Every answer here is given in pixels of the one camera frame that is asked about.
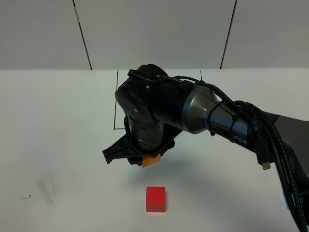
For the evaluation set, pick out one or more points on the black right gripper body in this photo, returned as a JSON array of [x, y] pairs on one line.
[[141, 140]]

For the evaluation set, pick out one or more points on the orange cube block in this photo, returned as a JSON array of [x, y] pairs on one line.
[[149, 160]]

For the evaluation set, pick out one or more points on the red cube block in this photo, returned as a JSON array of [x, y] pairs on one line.
[[155, 199]]

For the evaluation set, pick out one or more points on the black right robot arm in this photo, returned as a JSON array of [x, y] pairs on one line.
[[158, 108]]

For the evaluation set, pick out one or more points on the loose blue cube block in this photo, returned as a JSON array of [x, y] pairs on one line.
[[285, 201]]

